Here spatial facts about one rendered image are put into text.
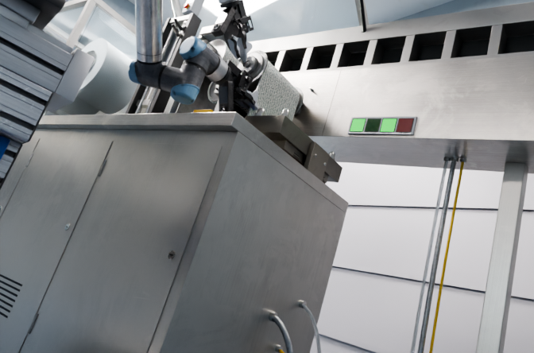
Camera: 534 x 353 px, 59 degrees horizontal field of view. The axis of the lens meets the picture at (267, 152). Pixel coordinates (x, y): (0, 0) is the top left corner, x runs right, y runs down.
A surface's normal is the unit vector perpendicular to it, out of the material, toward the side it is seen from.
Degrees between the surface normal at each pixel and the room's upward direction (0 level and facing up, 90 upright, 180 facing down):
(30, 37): 90
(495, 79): 90
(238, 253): 90
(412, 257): 90
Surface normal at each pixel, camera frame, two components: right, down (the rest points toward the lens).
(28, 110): 0.61, -0.07
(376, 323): -0.73, -0.43
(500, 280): -0.56, -0.43
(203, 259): 0.77, 0.04
